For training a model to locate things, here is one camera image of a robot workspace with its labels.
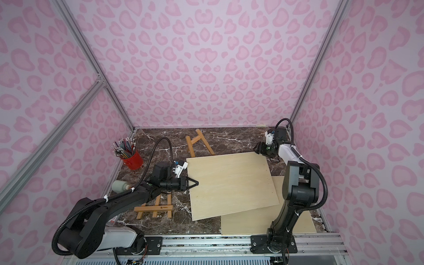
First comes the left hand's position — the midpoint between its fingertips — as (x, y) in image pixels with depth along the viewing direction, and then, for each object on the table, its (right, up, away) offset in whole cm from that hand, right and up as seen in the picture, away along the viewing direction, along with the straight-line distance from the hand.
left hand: (197, 184), depth 81 cm
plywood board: (+30, -18, 0) cm, 35 cm away
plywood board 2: (+16, -1, +3) cm, 16 cm away
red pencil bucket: (-37, +10, +13) cm, 41 cm away
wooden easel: (-4, +21, +5) cm, 22 cm away
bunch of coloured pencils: (-43, +17, +14) cm, 48 cm away
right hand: (+34, +17, +15) cm, 41 cm away
